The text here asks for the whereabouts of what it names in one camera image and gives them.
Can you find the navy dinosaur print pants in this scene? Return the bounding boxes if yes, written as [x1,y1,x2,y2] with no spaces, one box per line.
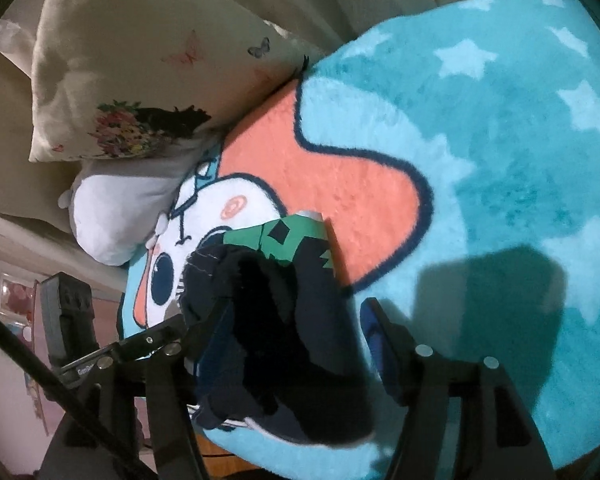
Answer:
[178,214,373,448]

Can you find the plain white pillow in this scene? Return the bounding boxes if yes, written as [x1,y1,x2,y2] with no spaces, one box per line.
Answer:
[58,134,219,266]

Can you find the teal cartoon fleece blanket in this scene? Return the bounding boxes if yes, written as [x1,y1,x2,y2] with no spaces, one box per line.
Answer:
[120,0,600,466]

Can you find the floral butterfly cream pillow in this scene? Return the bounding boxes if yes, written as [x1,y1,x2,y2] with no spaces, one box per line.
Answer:
[30,0,322,162]

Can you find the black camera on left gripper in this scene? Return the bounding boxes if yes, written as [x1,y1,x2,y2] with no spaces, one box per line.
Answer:
[40,272,99,368]

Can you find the pink wall poster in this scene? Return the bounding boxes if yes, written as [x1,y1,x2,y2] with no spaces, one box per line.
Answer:
[0,272,50,434]

